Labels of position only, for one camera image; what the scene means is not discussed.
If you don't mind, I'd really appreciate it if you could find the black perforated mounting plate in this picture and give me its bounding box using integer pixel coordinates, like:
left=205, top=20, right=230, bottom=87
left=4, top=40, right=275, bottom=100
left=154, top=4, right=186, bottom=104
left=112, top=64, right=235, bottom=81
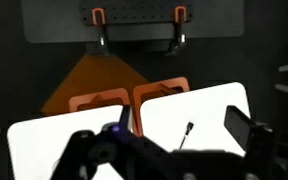
left=80, top=0, right=194, bottom=26

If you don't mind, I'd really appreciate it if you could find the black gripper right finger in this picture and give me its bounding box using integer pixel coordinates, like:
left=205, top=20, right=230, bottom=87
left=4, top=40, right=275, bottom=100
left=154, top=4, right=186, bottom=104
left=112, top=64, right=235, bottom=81
left=223, top=105, right=275, bottom=180

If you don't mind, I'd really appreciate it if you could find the small white orange-framed side table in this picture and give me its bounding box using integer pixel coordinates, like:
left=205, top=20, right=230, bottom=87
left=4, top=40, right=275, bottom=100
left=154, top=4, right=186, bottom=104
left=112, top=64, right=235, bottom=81
left=132, top=76, right=252, bottom=158

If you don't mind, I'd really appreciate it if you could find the orange and black clamp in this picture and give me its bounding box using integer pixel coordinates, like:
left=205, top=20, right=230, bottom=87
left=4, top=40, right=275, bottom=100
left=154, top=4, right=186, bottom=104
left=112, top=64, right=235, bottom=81
left=91, top=7, right=111, bottom=56
left=164, top=5, right=188, bottom=57

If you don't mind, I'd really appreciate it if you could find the dark grey robot table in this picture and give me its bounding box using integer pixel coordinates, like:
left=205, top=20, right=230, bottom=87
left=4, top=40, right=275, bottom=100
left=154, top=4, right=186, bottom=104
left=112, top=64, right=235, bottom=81
left=20, top=0, right=245, bottom=44

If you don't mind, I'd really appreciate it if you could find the black and white marker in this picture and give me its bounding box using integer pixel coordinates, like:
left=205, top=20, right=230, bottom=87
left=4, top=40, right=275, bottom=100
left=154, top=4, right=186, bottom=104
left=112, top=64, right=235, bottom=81
left=178, top=121, right=195, bottom=150

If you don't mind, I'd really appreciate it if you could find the large white orange-framed side table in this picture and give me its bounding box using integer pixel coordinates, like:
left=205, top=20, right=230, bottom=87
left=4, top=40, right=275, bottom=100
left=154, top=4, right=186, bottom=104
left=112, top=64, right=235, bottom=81
left=7, top=88, right=133, bottom=180

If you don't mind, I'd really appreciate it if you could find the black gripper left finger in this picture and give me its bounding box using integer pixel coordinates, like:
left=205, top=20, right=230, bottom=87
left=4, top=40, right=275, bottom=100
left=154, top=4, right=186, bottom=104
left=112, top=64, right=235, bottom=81
left=50, top=104, right=145, bottom=180

